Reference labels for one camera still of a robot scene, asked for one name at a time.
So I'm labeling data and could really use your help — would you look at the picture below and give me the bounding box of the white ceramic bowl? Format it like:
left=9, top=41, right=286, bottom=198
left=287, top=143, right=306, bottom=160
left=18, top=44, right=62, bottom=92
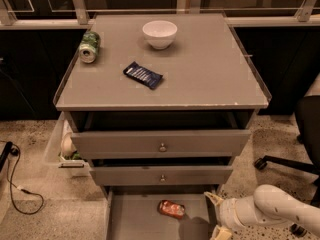
left=142, top=20, right=178, bottom=50

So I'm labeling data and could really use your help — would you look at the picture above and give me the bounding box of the grey drawer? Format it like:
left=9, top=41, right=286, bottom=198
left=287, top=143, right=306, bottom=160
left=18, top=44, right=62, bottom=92
left=72, top=111, right=250, bottom=159
left=90, top=159, right=232, bottom=186
left=106, top=185, right=216, bottom=240

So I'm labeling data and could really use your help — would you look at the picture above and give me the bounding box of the blue snack bar wrapper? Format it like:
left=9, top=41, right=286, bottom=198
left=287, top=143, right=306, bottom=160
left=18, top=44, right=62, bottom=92
left=123, top=62, right=163, bottom=90

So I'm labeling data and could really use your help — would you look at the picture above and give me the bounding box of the grey drawer cabinet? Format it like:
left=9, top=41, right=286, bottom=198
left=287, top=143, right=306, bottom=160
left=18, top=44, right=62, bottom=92
left=53, top=13, right=273, bottom=240

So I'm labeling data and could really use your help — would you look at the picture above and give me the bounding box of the red coke can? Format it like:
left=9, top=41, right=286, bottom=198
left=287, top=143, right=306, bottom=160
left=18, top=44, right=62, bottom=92
left=158, top=200, right=185, bottom=219

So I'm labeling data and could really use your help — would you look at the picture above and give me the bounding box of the metal window railing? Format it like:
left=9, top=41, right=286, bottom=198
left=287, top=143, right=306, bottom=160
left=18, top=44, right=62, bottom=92
left=0, top=0, right=320, bottom=29

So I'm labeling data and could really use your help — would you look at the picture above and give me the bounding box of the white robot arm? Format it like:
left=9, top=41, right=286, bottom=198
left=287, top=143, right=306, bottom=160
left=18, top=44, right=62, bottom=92
left=204, top=184, right=320, bottom=240

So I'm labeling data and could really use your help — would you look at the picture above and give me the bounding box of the grey middle drawer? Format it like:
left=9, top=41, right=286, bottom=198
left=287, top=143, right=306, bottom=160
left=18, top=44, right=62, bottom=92
left=90, top=159, right=232, bottom=186

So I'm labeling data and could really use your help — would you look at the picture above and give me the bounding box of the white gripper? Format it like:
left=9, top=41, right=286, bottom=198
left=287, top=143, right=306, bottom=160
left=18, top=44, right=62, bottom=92
left=204, top=191, right=255, bottom=240

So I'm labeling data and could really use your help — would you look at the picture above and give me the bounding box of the grey bottom drawer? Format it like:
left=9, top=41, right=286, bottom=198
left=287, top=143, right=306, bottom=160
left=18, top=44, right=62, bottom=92
left=106, top=185, right=216, bottom=240

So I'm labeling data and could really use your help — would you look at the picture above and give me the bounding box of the green soda can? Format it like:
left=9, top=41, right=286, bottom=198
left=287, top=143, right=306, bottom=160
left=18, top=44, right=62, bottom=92
left=79, top=31, right=100, bottom=63

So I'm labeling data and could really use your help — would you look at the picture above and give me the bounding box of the grey top drawer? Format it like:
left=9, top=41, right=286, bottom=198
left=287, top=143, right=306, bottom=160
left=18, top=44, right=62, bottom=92
left=72, top=111, right=250, bottom=159

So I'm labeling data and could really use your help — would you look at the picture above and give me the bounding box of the black office chair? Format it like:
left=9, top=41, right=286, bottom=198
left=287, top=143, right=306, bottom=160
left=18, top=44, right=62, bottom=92
left=253, top=95, right=320, bottom=237

